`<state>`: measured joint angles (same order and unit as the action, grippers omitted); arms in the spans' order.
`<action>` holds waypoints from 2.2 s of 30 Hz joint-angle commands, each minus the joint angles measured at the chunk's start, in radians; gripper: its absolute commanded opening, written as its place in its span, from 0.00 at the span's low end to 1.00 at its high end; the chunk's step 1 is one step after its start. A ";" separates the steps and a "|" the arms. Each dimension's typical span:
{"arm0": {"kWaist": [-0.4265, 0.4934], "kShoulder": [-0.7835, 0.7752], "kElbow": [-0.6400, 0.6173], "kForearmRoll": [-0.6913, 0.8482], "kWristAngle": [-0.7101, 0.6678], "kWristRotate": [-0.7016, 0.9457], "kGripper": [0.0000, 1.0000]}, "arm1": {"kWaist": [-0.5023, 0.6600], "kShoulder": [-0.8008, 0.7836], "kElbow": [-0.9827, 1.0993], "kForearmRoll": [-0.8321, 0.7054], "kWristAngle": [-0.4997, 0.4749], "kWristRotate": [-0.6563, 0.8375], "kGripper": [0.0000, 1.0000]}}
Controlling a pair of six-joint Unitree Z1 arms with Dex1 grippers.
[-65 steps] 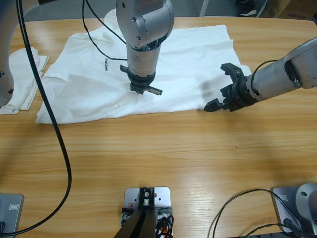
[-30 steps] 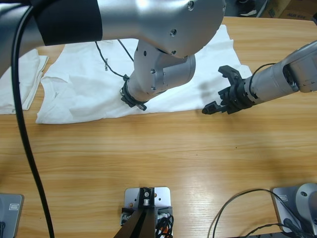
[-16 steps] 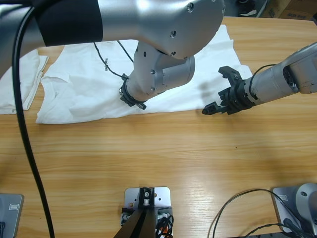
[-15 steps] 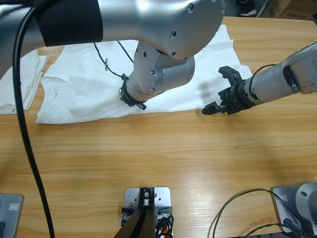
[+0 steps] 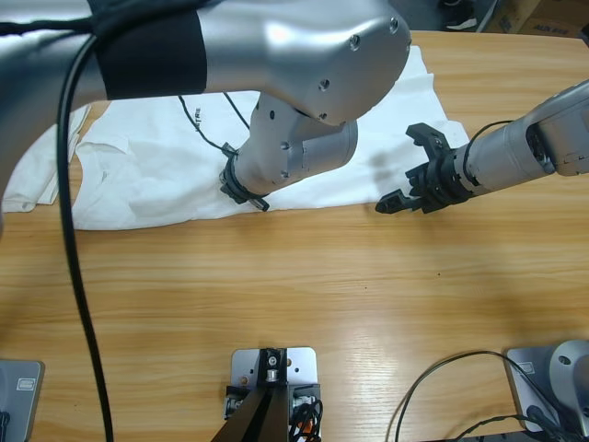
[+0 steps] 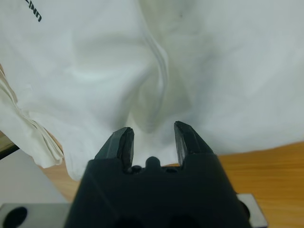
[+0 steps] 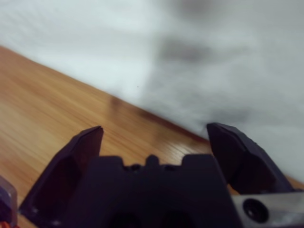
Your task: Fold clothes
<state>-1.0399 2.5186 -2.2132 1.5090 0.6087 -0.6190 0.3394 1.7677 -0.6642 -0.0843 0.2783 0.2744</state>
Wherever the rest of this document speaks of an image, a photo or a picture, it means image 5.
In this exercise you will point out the white block with dark post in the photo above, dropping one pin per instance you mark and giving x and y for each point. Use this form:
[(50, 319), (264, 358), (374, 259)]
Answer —
[(272, 396)]

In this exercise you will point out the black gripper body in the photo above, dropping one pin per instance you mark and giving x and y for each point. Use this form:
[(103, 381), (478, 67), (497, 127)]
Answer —
[(237, 189), (442, 175)]

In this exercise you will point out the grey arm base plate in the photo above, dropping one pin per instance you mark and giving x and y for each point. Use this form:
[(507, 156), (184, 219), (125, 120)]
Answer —
[(18, 401), (543, 387)]

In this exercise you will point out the brown cardboard box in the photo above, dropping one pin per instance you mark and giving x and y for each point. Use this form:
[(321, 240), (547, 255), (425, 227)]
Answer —
[(543, 14)]

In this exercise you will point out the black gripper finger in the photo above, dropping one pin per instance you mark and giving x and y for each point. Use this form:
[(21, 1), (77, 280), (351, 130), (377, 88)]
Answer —
[(431, 136), (396, 203)]

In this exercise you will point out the black white shoe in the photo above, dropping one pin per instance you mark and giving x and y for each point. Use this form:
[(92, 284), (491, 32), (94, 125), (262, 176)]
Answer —
[(458, 14)]

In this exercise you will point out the white Unitree T-shirt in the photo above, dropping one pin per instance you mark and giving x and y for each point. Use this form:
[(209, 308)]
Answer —
[(396, 138), (28, 175)]

